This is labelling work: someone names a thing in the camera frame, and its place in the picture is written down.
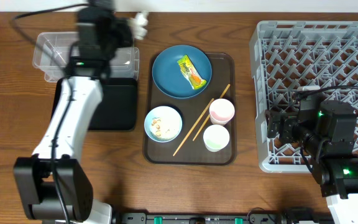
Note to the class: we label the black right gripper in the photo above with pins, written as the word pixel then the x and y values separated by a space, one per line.
pixel 288 121

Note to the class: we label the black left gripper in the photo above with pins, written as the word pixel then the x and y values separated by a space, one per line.
pixel 120 27

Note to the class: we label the white tissue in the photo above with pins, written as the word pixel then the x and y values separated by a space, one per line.
pixel 138 24

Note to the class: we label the pink plastic cup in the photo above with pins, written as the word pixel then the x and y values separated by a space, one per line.
pixel 223 111

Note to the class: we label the light green plastic cup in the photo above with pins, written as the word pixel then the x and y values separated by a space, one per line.
pixel 216 137

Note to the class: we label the yellow green snack wrapper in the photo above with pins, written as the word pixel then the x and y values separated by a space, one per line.
pixel 189 71

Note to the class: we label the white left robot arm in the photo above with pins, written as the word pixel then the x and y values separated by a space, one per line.
pixel 51 183

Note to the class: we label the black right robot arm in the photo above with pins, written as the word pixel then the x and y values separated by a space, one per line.
pixel 324 131

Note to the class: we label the grey dishwasher rack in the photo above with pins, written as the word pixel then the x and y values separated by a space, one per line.
pixel 287 55

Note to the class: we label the clear plastic bin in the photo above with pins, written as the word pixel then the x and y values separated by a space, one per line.
pixel 55 54

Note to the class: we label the short wooden chopstick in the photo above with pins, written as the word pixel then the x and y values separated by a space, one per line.
pixel 209 116

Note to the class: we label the dark blue plate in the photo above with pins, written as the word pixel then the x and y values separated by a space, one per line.
pixel 167 75

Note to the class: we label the black rectangular tray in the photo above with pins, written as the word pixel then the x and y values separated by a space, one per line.
pixel 118 109

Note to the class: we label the long wooden chopstick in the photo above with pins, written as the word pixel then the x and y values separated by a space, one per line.
pixel 193 127

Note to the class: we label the brown serving tray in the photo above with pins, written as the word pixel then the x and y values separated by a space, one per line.
pixel 191 147

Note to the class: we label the light blue food bowl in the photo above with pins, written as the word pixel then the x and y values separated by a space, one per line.
pixel 163 124

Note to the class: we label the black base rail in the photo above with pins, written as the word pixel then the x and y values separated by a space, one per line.
pixel 253 217

